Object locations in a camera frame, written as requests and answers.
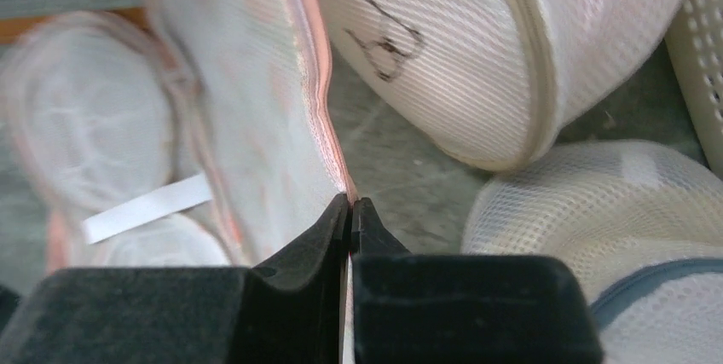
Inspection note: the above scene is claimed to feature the floral mesh laundry bag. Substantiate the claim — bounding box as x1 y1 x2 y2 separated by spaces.
1 0 356 270

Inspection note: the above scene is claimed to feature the orange wooden shelf rack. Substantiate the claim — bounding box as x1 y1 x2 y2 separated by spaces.
1 7 151 45

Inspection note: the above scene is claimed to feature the cream plastic laundry basket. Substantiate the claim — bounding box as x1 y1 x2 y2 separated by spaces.
665 0 722 176

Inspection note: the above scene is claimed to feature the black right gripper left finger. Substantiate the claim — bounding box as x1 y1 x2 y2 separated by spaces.
1 194 350 363

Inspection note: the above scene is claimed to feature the white mesh bag beige zipper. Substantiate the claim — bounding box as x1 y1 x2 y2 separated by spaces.
319 0 682 171

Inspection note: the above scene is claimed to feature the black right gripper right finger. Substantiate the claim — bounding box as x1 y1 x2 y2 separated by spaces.
350 198 604 363

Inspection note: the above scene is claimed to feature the white mesh bag grey zipper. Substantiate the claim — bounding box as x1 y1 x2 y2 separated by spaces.
461 141 722 363

